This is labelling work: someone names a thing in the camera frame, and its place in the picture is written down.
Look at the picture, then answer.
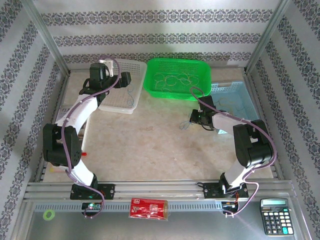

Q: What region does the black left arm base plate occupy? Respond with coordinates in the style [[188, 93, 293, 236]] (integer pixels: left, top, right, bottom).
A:
[[69, 183, 116, 201]]

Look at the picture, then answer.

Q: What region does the grey photo cover book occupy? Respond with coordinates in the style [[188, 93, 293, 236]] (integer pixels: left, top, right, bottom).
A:
[[53, 106, 91, 151]]

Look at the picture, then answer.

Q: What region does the green tape roll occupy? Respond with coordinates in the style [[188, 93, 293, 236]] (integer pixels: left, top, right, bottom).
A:
[[42, 209, 56, 222]]

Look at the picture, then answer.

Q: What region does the blue rubber band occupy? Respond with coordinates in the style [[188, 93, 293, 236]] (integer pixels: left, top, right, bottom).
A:
[[126, 84, 137, 107]]

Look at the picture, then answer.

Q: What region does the black desk calculator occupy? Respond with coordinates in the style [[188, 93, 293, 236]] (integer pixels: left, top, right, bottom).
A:
[[259, 197, 294, 236]]

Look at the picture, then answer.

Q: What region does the grey slotted cable duct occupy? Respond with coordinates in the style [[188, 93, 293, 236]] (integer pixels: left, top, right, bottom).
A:
[[33, 201, 226, 213]]

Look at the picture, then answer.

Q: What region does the olive rubber band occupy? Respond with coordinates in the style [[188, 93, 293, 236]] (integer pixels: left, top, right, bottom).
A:
[[216, 99, 236, 107]]

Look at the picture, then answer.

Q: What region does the small controller circuit board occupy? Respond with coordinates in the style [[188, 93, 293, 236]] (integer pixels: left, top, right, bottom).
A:
[[221, 201, 240, 213], [81, 201, 102, 211]]

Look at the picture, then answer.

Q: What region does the aluminium side rail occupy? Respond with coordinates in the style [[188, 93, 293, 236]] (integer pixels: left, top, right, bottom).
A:
[[244, 71, 285, 180], [33, 71, 72, 182]]

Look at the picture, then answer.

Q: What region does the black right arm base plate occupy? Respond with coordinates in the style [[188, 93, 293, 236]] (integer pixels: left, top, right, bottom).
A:
[[202, 182, 250, 200]]

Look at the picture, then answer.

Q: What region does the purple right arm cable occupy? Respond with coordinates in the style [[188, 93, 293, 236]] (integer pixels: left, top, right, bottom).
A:
[[189, 86, 278, 218]]

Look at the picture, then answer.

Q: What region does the pile of rubber bands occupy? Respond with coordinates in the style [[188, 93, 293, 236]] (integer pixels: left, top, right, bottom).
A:
[[179, 119, 192, 131], [157, 79, 173, 92]]

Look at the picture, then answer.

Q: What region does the blue perforated plastic basket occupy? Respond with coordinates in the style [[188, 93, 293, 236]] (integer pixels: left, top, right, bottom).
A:
[[209, 81, 261, 121]]

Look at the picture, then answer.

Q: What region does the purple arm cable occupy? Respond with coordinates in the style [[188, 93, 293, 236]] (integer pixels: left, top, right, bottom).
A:
[[61, 57, 122, 220], [189, 86, 278, 218]]

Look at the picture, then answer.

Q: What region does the white perforated plastic basket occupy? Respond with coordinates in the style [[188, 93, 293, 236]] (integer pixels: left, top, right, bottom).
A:
[[98, 58, 148, 115]]

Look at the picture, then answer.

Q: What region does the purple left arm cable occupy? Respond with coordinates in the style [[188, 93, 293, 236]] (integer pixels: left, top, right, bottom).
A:
[[61, 57, 122, 220]]

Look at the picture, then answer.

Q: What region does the red foil packet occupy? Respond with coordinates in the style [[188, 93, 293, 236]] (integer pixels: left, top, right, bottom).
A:
[[128, 197, 170, 221]]

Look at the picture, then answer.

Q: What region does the yellow rubber band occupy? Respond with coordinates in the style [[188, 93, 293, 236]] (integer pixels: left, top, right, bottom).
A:
[[164, 74, 181, 91], [152, 73, 166, 91], [179, 74, 198, 87]]

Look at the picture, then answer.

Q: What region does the aluminium frame post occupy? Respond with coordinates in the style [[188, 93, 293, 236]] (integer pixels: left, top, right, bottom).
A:
[[244, 0, 296, 75], [21, 0, 71, 76]]

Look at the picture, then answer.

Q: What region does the green perforated plastic basket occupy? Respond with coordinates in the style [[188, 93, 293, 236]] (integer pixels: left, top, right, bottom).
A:
[[143, 57, 212, 102]]

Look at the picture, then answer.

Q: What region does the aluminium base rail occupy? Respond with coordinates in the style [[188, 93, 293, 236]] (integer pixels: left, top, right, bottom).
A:
[[23, 180, 294, 202]]

